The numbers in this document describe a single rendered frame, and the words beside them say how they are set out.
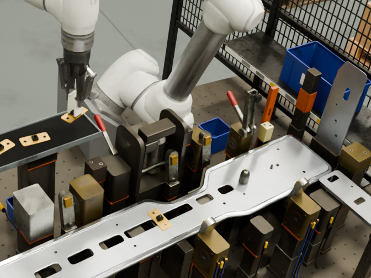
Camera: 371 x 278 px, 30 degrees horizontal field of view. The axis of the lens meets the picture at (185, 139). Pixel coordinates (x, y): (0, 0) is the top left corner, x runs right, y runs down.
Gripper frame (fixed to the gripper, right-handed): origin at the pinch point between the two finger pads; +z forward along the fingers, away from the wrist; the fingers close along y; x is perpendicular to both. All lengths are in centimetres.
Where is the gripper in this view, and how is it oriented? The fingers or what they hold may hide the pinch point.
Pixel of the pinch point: (74, 103)
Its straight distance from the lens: 205.7
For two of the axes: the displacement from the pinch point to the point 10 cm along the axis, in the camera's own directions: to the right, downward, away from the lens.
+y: 8.3, 4.4, -3.5
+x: 5.4, -4.8, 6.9
